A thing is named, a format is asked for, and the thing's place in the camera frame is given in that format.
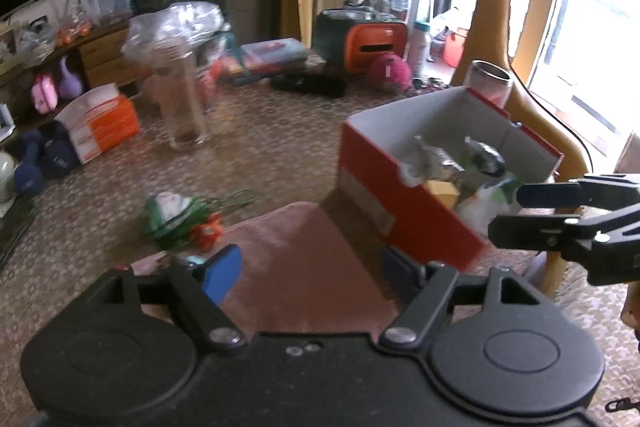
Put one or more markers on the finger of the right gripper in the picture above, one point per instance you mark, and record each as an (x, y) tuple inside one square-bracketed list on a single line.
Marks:
[(560, 232), (601, 193)]

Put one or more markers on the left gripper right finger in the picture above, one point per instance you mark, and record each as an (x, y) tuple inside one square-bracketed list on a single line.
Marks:
[(425, 291)]

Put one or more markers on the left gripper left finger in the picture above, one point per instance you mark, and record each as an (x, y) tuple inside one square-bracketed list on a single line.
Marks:
[(197, 294)]

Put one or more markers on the teal egg-shaped object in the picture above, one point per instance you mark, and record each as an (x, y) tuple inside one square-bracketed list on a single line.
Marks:
[(193, 261)]

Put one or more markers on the black item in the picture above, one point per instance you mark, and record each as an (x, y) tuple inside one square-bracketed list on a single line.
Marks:
[(485, 158)]

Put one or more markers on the yellow small box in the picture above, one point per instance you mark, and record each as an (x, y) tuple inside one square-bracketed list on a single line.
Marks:
[(444, 191)]

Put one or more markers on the silver foil wrapper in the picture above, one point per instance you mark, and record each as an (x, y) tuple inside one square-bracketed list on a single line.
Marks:
[(434, 163)]

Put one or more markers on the person's right hand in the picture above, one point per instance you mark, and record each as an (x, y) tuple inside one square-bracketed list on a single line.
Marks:
[(631, 313)]

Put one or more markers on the white orange plastic bag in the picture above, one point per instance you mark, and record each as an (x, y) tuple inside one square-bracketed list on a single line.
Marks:
[(489, 201)]

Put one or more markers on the small orange toy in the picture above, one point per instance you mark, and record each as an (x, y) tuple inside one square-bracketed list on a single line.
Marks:
[(206, 235)]

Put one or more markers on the pink fuzzy towel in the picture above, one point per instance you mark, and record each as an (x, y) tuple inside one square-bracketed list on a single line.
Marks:
[(299, 275)]

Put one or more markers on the green white pouch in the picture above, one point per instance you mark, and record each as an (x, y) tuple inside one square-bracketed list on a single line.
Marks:
[(164, 211)]

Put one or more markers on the red white cardboard box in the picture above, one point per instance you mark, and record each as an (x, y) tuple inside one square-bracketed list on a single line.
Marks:
[(397, 159)]

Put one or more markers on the silver tumbler cup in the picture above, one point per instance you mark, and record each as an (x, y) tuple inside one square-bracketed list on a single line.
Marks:
[(490, 81)]

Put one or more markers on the pink fuzzy ball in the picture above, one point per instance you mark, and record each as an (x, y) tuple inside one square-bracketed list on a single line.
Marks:
[(389, 72)]

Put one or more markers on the dark flat tray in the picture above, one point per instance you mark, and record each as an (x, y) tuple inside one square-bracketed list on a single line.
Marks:
[(14, 224)]

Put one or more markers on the navy dumbbell right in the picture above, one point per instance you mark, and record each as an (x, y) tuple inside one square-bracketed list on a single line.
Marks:
[(59, 157)]

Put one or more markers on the orange tissue box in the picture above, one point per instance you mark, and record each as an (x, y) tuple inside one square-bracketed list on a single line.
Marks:
[(99, 120)]

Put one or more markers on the black remote control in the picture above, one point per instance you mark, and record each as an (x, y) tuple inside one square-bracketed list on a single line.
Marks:
[(321, 85)]

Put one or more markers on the tall glass jar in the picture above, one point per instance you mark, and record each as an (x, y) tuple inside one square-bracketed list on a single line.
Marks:
[(177, 92)]

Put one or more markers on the pale green round helmet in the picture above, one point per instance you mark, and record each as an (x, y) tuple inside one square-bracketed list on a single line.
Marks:
[(7, 167)]

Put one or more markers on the stack of books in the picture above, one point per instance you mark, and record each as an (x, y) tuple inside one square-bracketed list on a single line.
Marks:
[(267, 57)]

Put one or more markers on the purple kettlebell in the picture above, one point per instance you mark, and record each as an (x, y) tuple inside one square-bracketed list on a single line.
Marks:
[(70, 85)]

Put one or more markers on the large clear plastic bag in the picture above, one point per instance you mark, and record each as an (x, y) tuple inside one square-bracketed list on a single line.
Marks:
[(198, 27)]

